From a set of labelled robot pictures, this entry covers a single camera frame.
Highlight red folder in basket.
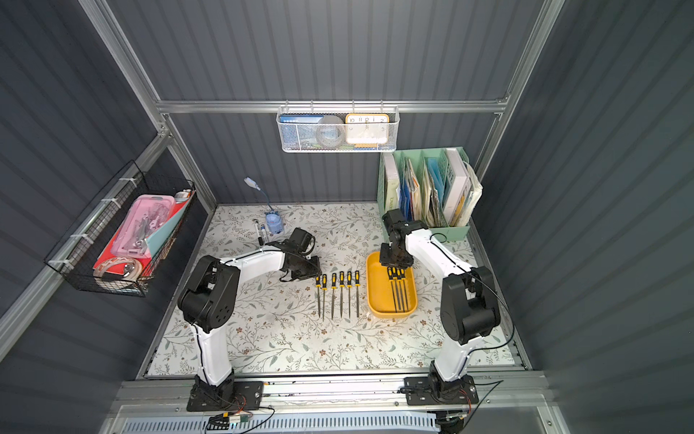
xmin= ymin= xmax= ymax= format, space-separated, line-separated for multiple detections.
xmin=93 ymin=189 xmax=194 ymax=280

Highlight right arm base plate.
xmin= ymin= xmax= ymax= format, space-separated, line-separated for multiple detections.
xmin=399 ymin=374 xmax=479 ymax=407

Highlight yellow white clock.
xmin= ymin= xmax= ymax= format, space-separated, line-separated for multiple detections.
xmin=344 ymin=113 xmax=390 ymax=146

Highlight file tool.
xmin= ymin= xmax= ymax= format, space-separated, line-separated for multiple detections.
xmin=331 ymin=272 xmax=338 ymax=320
xmin=321 ymin=274 xmax=328 ymax=320
xmin=354 ymin=270 xmax=361 ymax=318
xmin=316 ymin=275 xmax=322 ymax=318
xmin=338 ymin=271 xmax=345 ymax=318
xmin=346 ymin=271 xmax=352 ymax=318

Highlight black marker pen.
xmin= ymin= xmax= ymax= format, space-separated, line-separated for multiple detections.
xmin=253 ymin=219 xmax=266 ymax=246

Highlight file tools in tray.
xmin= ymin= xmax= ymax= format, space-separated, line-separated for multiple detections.
xmin=387 ymin=267 xmax=410 ymax=313

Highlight grey tape roll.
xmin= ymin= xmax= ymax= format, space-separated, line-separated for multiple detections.
xmin=316 ymin=115 xmax=344 ymax=149

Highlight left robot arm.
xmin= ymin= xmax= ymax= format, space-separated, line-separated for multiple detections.
xmin=177 ymin=228 xmax=322 ymax=388

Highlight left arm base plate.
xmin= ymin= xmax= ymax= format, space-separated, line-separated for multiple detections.
xmin=186 ymin=377 xmax=264 ymax=412

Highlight blue box in basket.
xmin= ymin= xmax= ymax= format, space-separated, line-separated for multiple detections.
xmin=278 ymin=114 xmax=324 ymax=150

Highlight white book in organizer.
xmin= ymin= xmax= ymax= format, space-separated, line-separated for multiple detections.
xmin=443 ymin=148 xmax=471 ymax=226

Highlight black wire side basket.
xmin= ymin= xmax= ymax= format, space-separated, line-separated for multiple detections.
xmin=44 ymin=161 xmax=196 ymax=297

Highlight pink plastic tool case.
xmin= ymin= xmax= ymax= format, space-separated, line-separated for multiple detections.
xmin=110 ymin=195 xmax=175 ymax=259

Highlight yellow storage tray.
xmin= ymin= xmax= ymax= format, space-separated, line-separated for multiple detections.
xmin=366 ymin=252 xmax=419 ymax=319

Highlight blue marker pen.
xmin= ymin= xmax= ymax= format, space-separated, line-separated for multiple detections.
xmin=258 ymin=224 xmax=269 ymax=246

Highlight white wire hanging basket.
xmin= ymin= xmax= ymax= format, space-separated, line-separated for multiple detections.
xmin=275 ymin=105 xmax=400 ymax=154

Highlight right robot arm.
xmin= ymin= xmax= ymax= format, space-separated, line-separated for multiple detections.
xmin=380 ymin=209 xmax=502 ymax=392

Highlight green file organizer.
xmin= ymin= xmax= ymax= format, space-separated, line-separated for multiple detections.
xmin=377 ymin=148 xmax=483 ymax=242

